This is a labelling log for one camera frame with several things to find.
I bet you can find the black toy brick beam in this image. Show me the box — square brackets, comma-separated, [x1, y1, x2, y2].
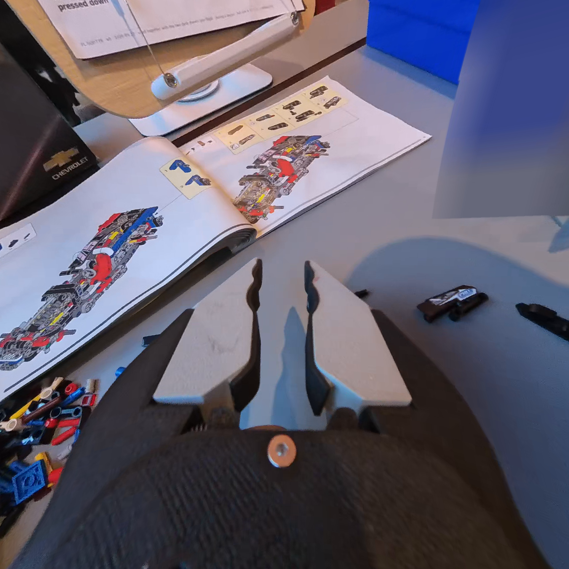
[516, 302, 569, 343]

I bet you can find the instruction sheet on wooden stand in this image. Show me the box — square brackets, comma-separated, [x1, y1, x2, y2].
[7, 0, 316, 118]

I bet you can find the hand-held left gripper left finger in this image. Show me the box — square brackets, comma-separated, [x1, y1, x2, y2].
[152, 258, 264, 413]

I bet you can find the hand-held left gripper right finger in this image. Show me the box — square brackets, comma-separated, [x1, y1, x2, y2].
[304, 260, 413, 417]

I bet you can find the toy brick instruction booklet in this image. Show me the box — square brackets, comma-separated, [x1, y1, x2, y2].
[0, 76, 432, 401]

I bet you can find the toy car set box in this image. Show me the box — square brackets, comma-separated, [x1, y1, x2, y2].
[0, 42, 99, 220]

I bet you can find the blue plastic bin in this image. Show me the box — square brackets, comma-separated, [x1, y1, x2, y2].
[367, 0, 481, 85]

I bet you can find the small black toy brick assembly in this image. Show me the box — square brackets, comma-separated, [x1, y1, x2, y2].
[417, 284, 490, 323]

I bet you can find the grey desk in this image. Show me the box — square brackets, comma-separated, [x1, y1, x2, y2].
[0, 36, 569, 556]

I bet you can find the pile of loose toy bricks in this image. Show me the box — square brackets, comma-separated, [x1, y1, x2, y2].
[0, 367, 127, 538]

